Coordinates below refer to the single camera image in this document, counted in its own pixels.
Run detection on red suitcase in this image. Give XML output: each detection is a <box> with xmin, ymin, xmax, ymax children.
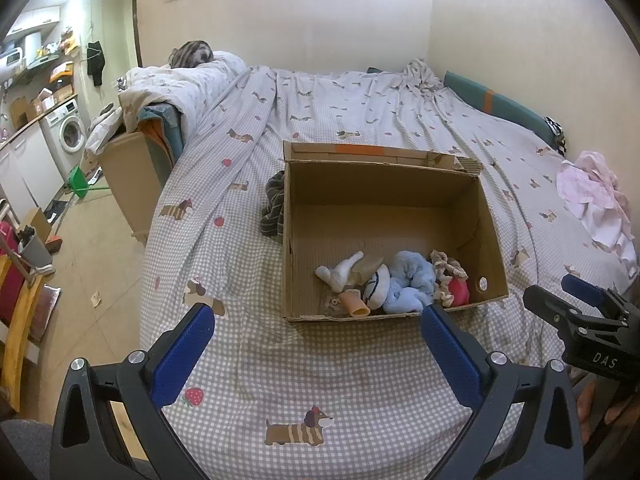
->
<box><xmin>0</xmin><ymin>221</ymin><xmax>26</xmax><ymax>323</ymax></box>

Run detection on tan soft tube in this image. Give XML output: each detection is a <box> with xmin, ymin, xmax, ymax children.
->
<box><xmin>340</xmin><ymin>292</ymin><xmax>371</xmax><ymax>318</ymax></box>

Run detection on grey bin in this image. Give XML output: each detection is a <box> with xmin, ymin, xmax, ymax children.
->
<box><xmin>19</xmin><ymin>232</ymin><xmax>53</xmax><ymax>271</ymax></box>

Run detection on dark striped cloth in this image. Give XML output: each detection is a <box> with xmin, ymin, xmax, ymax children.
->
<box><xmin>259</xmin><ymin>170</ymin><xmax>287</xmax><ymax>246</ymax></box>

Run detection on person's right hand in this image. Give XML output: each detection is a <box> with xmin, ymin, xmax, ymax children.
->
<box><xmin>574</xmin><ymin>379</ymin><xmax>640</xmax><ymax>443</ymax></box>

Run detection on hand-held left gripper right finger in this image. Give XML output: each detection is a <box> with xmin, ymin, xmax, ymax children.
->
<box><xmin>420</xmin><ymin>304</ymin><xmax>586</xmax><ymax>480</ymax></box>

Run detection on light blue fluffy cloth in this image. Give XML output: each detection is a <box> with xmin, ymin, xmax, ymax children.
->
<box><xmin>382</xmin><ymin>251</ymin><xmax>437</xmax><ymax>315</ymax></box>

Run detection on yellow wooden chair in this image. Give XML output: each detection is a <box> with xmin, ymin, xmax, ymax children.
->
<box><xmin>0</xmin><ymin>254</ymin><xmax>47</xmax><ymax>418</ymax></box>

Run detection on pink cloth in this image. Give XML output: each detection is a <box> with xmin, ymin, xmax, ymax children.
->
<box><xmin>556</xmin><ymin>150</ymin><xmax>640</xmax><ymax>278</ymax></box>

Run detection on grey striped blanket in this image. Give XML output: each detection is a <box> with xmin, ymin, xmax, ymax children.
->
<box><xmin>168</xmin><ymin>40</ymin><xmax>215</xmax><ymax>68</ymax></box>

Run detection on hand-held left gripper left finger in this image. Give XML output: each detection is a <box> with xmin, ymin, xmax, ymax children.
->
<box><xmin>50</xmin><ymin>304</ymin><xmax>216</xmax><ymax>480</ymax></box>

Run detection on teal bed pad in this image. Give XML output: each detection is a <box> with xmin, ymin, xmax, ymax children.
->
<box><xmin>444</xmin><ymin>71</ymin><xmax>563</xmax><ymax>146</ymax></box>

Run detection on tall cardboard box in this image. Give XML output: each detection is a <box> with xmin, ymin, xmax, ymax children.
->
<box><xmin>99</xmin><ymin>130</ymin><xmax>173</xmax><ymax>246</ymax></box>

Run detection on beige scrunchie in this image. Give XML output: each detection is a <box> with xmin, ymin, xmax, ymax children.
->
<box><xmin>430</xmin><ymin>249</ymin><xmax>468</xmax><ymax>301</ymax></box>

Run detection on white quilt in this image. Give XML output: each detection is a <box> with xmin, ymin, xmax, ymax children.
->
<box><xmin>84</xmin><ymin>51</ymin><xmax>248</xmax><ymax>156</ymax></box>

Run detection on green dustpan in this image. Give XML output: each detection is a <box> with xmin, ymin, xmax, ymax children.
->
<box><xmin>67</xmin><ymin>166</ymin><xmax>110</xmax><ymax>200</ymax></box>

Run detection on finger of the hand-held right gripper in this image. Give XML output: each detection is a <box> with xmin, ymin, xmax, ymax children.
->
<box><xmin>561</xmin><ymin>274</ymin><xmax>630</xmax><ymax>317</ymax></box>
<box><xmin>522</xmin><ymin>285</ymin><xmax>583</xmax><ymax>336</ymax></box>

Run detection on black hanging garment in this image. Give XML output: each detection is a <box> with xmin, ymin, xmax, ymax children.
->
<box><xmin>86</xmin><ymin>41</ymin><xmax>107</xmax><ymax>87</ymax></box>

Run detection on person's grey trousers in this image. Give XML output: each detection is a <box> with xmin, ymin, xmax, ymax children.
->
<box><xmin>0</xmin><ymin>419</ymin><xmax>161</xmax><ymax>480</ymax></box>

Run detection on white washing machine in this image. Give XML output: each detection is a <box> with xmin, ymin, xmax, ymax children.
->
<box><xmin>41</xmin><ymin>99</ymin><xmax>88</xmax><ymax>176</ymax></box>

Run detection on white kitchen cabinet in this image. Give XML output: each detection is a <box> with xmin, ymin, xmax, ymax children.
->
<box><xmin>0</xmin><ymin>120</ymin><xmax>68</xmax><ymax>226</ymax></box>

